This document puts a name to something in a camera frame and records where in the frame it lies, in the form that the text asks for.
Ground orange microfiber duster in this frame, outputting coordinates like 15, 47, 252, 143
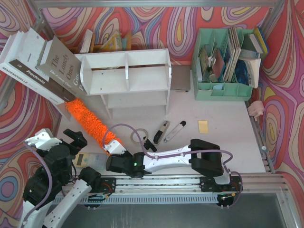
65, 98, 122, 147

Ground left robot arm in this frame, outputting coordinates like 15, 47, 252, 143
19, 128, 101, 228

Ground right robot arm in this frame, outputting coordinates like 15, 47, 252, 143
104, 139, 233, 185

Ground white wooden bookshelf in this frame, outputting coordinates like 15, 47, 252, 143
76, 48, 171, 118

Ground black T-shaped plastic part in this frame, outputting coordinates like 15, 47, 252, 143
143, 139, 157, 152

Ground black white stapler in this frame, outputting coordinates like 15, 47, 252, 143
153, 121, 170, 145

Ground white marker black cap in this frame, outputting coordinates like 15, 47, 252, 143
163, 121, 186, 143

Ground brown book Fredonia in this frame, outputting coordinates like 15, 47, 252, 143
9, 59, 75, 102

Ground white book Mademoiselle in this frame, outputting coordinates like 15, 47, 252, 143
0, 28, 65, 105

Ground yellow sticky note pad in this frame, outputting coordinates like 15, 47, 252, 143
198, 120, 209, 133

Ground grey book The Lonely Ones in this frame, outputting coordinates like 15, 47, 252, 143
38, 37, 86, 97

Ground grey notebook with pencil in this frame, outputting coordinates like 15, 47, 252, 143
171, 65, 190, 91

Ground wooden rack with books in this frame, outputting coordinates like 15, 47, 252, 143
76, 29, 132, 54

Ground mint green desk organizer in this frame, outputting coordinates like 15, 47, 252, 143
191, 27, 252, 101

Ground pink piggy figurine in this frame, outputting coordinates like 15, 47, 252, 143
247, 100, 265, 121

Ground white paperback book stack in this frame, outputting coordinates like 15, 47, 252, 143
235, 57, 261, 88

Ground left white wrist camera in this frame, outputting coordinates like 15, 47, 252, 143
25, 128, 62, 151

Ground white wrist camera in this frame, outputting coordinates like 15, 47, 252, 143
25, 128, 62, 151
103, 140, 127, 155

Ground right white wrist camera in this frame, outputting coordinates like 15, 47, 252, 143
103, 140, 127, 155

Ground clear tape ring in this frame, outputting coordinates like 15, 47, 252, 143
130, 128, 149, 144

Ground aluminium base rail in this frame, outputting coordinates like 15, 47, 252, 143
73, 173, 289, 208

